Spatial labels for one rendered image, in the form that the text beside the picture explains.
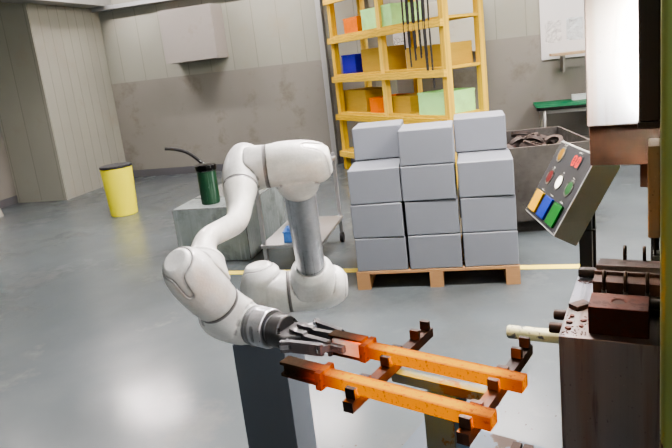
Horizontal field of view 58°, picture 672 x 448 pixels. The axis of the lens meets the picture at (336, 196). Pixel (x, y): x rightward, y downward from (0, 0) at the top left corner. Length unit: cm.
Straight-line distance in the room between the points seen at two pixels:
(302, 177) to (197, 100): 855
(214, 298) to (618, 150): 94
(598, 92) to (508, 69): 773
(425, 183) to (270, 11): 617
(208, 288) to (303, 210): 67
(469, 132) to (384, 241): 96
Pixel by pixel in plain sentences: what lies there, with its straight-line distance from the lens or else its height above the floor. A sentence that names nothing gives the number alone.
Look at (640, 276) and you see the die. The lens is 161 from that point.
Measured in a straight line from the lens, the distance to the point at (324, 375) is 115.
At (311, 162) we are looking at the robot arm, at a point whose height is 129.
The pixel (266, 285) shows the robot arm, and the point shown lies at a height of 81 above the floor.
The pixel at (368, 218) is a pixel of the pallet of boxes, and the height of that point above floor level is 51.
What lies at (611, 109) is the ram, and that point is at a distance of 142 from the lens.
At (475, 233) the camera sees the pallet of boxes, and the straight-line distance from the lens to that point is 412.
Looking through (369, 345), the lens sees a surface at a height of 102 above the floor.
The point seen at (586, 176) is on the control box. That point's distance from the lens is 200.
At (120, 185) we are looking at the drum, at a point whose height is 39.
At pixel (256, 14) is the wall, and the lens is 983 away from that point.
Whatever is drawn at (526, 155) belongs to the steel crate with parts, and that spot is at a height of 66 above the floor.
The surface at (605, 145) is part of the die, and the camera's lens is 149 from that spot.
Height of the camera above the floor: 156
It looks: 12 degrees down
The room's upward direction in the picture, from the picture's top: 7 degrees counter-clockwise
